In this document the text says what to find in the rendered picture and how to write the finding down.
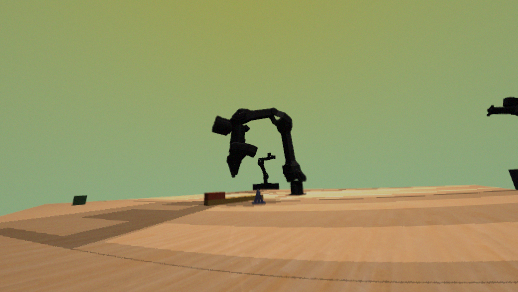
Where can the yellow bar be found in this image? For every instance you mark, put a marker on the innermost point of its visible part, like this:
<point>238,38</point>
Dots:
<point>219,198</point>

